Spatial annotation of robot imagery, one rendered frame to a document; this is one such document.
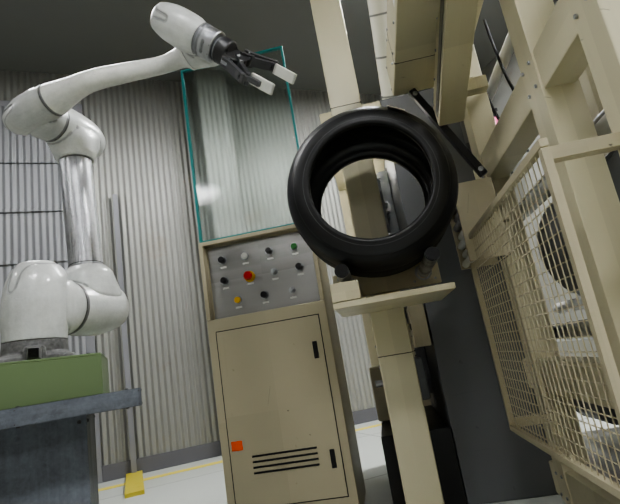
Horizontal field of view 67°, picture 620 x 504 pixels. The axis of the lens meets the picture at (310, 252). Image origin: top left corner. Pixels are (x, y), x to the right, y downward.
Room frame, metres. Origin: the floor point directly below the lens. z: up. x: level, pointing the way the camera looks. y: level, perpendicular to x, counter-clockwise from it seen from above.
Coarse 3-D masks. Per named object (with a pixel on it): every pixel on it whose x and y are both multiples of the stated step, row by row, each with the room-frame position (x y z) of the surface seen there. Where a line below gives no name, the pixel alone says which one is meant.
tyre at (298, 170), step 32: (320, 128) 1.42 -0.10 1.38; (352, 128) 1.42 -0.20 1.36; (384, 128) 1.56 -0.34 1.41; (416, 128) 1.38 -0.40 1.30; (320, 160) 1.65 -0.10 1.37; (352, 160) 1.67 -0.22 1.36; (416, 160) 1.63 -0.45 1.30; (448, 160) 1.38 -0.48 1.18; (288, 192) 1.46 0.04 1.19; (320, 192) 1.68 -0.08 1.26; (448, 192) 1.38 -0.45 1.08; (320, 224) 1.42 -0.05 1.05; (416, 224) 1.38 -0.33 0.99; (448, 224) 1.43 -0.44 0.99; (320, 256) 1.54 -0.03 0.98; (352, 256) 1.42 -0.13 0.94; (384, 256) 1.41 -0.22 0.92; (416, 256) 1.44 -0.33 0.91
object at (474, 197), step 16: (464, 192) 1.67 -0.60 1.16; (480, 192) 1.66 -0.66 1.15; (464, 208) 1.67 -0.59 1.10; (480, 208) 1.66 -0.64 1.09; (464, 224) 1.67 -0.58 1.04; (496, 224) 1.66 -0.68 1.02; (464, 240) 1.71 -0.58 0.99; (480, 240) 1.67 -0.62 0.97; (464, 256) 1.83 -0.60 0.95; (480, 256) 1.67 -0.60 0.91
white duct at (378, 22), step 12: (372, 0) 1.97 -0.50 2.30; (384, 0) 1.96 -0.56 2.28; (372, 12) 2.01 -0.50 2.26; (384, 12) 1.99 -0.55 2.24; (372, 24) 2.05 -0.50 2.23; (384, 24) 2.03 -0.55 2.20; (384, 36) 2.06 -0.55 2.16; (384, 48) 2.10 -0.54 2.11; (384, 60) 2.14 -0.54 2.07; (384, 72) 2.18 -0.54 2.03; (384, 84) 2.22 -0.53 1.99; (384, 96) 2.27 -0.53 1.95; (396, 96) 2.25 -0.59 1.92
